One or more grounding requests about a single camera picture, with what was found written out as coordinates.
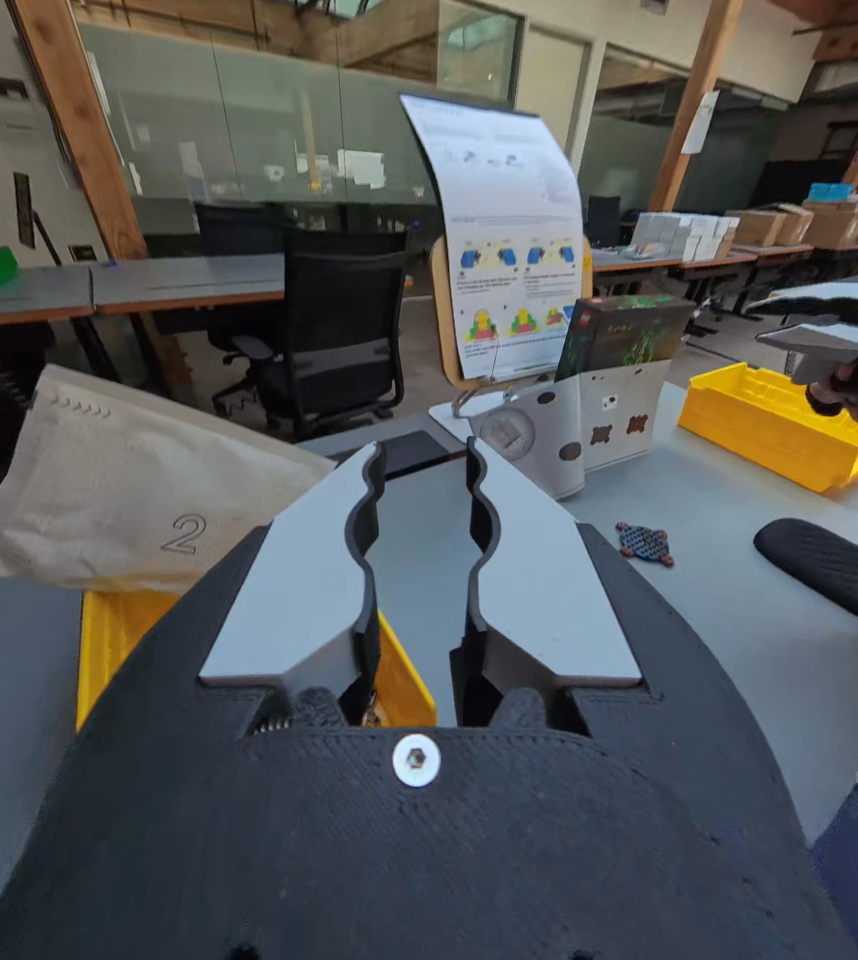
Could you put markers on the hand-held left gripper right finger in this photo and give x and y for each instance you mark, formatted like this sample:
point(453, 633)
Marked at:
point(549, 600)

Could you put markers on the stack of white boxes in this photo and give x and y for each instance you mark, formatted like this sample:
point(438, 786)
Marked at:
point(684, 232)

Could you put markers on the dark toy set box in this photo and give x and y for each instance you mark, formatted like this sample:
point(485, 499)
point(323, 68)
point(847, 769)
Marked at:
point(624, 334)

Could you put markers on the black flat pad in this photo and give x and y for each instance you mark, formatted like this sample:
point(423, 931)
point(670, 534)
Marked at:
point(414, 450)

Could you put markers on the black quilted wrist rest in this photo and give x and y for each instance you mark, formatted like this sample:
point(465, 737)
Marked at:
point(819, 562)

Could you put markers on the long grey table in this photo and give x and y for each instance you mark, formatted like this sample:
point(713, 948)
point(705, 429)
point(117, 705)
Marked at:
point(173, 277)
point(639, 260)

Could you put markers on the white paper sign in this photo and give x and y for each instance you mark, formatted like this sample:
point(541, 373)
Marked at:
point(700, 124)

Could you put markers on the black office chair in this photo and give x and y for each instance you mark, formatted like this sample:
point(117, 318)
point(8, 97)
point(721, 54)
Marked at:
point(241, 225)
point(339, 322)

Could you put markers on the white paper bag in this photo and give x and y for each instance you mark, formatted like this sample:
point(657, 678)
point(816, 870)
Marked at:
point(113, 480)

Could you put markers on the grey instruction booklet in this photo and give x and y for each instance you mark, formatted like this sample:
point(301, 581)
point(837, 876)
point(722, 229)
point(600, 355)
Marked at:
point(624, 427)

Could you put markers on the blue box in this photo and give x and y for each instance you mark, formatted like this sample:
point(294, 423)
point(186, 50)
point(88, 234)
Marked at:
point(830, 192)

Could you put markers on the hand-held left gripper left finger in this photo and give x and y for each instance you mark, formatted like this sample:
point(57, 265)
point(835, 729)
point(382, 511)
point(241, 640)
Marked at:
point(294, 600)

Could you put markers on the dark plate with brown feet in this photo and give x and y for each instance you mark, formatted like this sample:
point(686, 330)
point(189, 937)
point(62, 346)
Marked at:
point(645, 544)

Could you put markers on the wooden document stand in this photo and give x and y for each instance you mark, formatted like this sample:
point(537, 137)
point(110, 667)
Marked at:
point(442, 315)

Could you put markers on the wooden post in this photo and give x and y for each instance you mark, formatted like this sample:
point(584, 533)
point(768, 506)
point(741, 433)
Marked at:
point(718, 37)
point(76, 112)

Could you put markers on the yellow plastic bin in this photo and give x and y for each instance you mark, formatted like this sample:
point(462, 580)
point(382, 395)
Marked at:
point(766, 435)
point(110, 637)

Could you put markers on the brown cardboard box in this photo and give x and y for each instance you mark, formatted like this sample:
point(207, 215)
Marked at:
point(838, 225)
point(755, 229)

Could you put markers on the printed instruction sheet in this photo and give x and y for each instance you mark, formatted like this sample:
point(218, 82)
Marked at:
point(504, 225)

